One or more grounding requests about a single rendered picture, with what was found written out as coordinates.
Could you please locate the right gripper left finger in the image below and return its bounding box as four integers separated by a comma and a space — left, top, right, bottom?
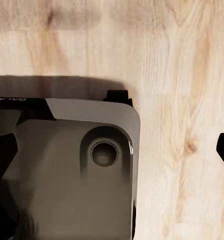
0, 133, 18, 181

